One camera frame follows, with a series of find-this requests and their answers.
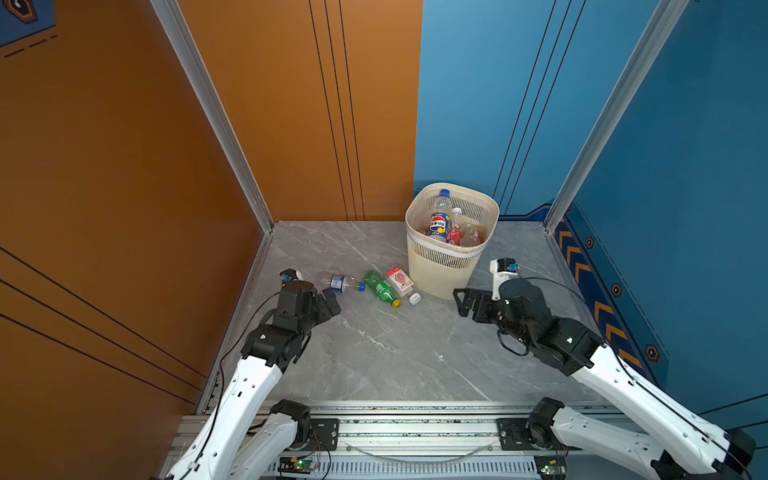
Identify bottle with watermelon label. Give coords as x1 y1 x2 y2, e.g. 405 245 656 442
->
387 267 422 305

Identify small clear bottle blue label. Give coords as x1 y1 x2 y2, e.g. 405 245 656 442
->
321 273 366 293

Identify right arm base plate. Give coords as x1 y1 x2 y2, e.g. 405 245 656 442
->
496 418 570 451

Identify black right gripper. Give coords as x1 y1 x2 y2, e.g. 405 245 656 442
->
452 287 535 349

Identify green circuit board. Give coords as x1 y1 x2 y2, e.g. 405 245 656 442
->
534 456 567 480
276 457 318 476

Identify left green circuit board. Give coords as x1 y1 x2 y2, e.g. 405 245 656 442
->
276 457 318 476

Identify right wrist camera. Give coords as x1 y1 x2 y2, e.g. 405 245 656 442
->
489 257 519 301

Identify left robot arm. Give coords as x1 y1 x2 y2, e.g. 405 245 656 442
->
165 278 341 480

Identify aluminium corner post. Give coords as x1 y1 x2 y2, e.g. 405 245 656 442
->
150 0 275 235
544 0 689 234

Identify small green soda bottle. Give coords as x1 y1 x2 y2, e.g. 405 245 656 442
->
363 270 402 309

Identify orange red label bottle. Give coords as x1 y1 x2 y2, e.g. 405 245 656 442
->
460 226 486 248

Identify Pepsi label clear bottle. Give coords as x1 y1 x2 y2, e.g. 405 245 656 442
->
428 189 452 242

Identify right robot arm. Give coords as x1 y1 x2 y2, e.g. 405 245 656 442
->
453 277 756 479

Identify right aluminium corner post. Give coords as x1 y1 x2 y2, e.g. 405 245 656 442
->
544 0 689 234

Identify cream plastic waste bin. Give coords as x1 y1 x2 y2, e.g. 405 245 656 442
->
405 182 500 300

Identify left aluminium corner post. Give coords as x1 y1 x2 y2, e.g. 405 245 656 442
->
150 0 275 235

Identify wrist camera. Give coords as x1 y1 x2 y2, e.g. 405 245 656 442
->
489 257 519 301
280 268 304 285

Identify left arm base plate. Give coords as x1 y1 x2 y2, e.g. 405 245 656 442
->
256 418 340 452

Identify red Qoo drink bottle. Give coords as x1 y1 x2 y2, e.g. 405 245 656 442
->
447 207 466 246

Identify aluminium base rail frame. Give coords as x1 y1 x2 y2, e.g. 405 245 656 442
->
157 400 688 480

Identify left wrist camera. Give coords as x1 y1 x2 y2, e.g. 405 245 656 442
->
280 268 304 285

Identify right green circuit board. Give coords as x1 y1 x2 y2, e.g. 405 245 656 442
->
534 456 567 480

